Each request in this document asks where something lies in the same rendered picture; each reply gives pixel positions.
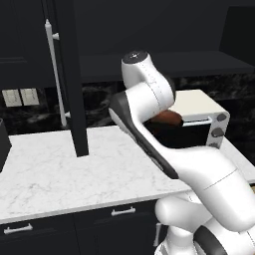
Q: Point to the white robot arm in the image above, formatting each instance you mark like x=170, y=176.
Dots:
x=205, y=179

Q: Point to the brown bowl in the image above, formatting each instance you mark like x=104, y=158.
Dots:
x=167, y=117

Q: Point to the dark open cabinet door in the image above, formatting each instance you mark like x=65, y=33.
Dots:
x=74, y=83

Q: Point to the cream toaster oven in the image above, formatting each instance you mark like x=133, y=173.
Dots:
x=196, y=103

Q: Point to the grey toaster oven knob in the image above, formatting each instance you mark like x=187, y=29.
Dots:
x=217, y=132
x=214, y=145
x=222, y=117

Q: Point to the dark drawer front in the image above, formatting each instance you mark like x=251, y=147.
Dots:
x=113, y=232
x=40, y=240

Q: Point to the dark open wall cabinet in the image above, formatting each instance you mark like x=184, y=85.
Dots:
x=159, y=36

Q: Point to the white wall switch plate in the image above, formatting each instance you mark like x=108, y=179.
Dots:
x=29, y=96
x=12, y=98

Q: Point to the dark closed wall cabinet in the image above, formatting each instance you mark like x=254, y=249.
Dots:
x=23, y=40

